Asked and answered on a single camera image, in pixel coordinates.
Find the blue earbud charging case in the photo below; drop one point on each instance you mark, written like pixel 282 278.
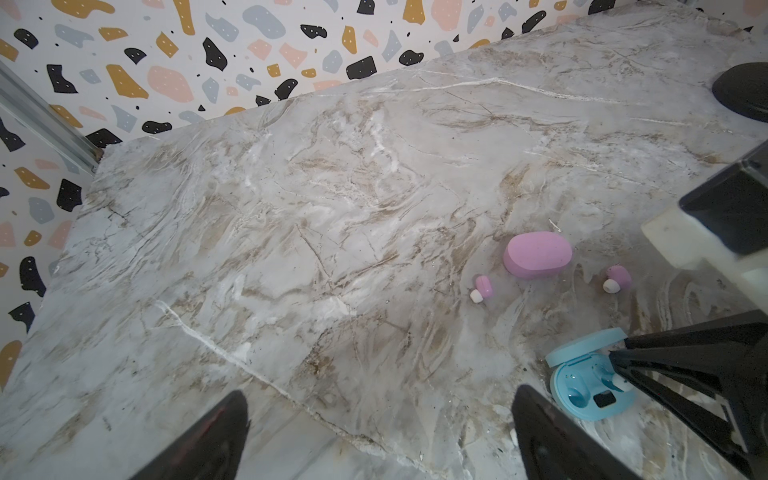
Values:
pixel 583 381

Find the pink earbud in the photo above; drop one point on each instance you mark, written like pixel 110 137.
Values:
pixel 483 289
pixel 617 279

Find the pink earbud charging case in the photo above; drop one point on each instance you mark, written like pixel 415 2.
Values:
pixel 537 254

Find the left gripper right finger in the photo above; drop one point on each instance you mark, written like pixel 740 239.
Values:
pixel 553 447

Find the pink earbud right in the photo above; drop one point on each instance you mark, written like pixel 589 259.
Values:
pixel 617 279

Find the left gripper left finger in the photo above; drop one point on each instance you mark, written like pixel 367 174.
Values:
pixel 212 448

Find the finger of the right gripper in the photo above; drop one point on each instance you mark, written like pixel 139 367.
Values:
pixel 739 436
pixel 728 347

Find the pink earbud left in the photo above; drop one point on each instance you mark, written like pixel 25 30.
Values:
pixel 483 289

